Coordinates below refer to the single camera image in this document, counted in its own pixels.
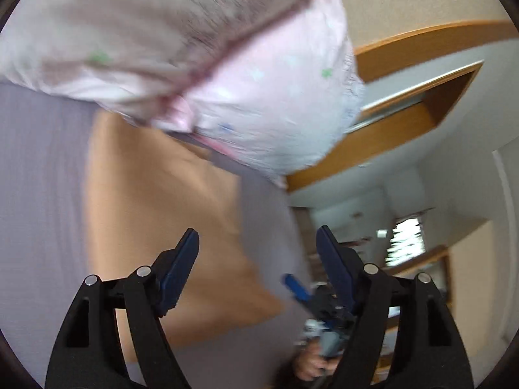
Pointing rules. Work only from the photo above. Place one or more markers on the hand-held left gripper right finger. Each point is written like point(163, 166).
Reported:
point(333, 259)

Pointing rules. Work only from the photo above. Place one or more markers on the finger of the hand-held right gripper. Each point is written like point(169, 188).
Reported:
point(295, 286)

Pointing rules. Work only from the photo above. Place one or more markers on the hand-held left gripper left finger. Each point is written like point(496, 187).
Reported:
point(180, 265)

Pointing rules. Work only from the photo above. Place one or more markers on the person's right hand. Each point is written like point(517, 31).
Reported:
point(309, 366)

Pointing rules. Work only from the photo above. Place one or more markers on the tan blanket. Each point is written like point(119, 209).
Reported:
point(178, 210)

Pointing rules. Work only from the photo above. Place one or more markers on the bright window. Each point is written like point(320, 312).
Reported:
point(407, 241)

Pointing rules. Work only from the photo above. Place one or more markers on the grey bed sheet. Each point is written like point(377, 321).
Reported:
point(40, 194)

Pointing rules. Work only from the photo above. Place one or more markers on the wooden door frame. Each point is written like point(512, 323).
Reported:
point(389, 129)

